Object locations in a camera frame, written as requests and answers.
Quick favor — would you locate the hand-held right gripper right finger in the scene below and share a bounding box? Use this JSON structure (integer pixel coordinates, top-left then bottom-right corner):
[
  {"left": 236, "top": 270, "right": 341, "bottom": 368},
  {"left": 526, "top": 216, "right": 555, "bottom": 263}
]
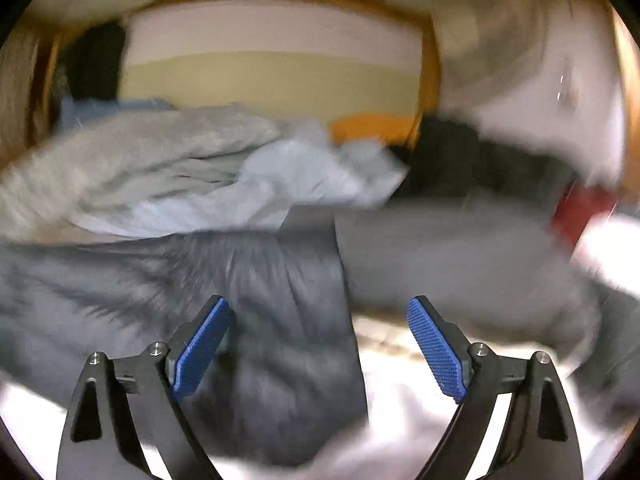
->
[{"left": 406, "top": 296, "right": 585, "bottom": 480}]

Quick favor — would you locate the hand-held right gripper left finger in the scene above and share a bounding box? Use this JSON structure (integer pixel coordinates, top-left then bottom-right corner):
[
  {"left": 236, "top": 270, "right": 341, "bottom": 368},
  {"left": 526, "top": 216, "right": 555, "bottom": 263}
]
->
[{"left": 56, "top": 295, "right": 236, "bottom": 480}]

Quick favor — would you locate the dark puffer jacket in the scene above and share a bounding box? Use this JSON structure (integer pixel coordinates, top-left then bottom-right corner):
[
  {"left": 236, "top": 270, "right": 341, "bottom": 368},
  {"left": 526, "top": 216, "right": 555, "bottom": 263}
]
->
[{"left": 0, "top": 205, "right": 640, "bottom": 466}]

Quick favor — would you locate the pile of black clothes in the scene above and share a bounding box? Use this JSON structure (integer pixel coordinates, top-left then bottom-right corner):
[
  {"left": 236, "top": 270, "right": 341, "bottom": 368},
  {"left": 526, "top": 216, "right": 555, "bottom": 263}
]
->
[{"left": 395, "top": 117, "right": 576, "bottom": 211}]

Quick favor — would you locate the white bed sheet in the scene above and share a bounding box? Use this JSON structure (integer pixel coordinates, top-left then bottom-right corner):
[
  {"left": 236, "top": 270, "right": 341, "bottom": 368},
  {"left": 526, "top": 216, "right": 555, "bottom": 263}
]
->
[{"left": 0, "top": 330, "right": 640, "bottom": 480}]

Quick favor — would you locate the light blue cloth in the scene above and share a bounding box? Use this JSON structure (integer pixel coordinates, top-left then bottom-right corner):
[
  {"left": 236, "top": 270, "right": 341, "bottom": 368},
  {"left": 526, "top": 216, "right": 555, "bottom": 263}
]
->
[{"left": 75, "top": 135, "right": 408, "bottom": 238}]

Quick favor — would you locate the grey blanket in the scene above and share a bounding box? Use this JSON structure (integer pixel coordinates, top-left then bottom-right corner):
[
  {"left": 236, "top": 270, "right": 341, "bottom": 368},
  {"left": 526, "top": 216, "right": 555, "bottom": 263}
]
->
[{"left": 0, "top": 105, "right": 321, "bottom": 246}]

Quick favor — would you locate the red cloth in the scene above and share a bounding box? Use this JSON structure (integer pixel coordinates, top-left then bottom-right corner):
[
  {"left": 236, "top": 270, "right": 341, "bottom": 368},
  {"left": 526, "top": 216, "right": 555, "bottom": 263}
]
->
[{"left": 552, "top": 187, "right": 621, "bottom": 246}]

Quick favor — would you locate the orange cloth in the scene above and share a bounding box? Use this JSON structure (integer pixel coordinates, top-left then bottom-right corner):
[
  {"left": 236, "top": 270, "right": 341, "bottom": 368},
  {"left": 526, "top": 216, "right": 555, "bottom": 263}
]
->
[{"left": 330, "top": 115, "right": 426, "bottom": 148}]

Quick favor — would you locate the striped pillow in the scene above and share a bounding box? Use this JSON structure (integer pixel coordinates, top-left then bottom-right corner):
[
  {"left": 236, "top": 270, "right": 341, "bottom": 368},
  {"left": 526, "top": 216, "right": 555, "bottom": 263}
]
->
[{"left": 117, "top": 0, "right": 431, "bottom": 126}]

